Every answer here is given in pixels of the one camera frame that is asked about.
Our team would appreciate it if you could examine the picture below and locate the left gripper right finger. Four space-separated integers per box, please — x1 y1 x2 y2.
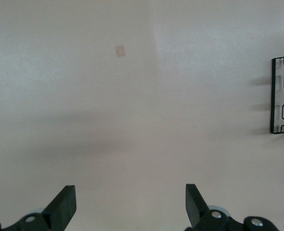
185 183 281 231

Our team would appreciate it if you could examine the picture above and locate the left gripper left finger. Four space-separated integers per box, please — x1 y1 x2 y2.
0 185 77 231

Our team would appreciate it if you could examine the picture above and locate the black wire cup holder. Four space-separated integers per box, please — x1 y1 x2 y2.
269 55 284 134

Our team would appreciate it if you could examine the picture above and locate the small brown tape mark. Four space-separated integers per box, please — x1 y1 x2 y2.
114 44 126 59

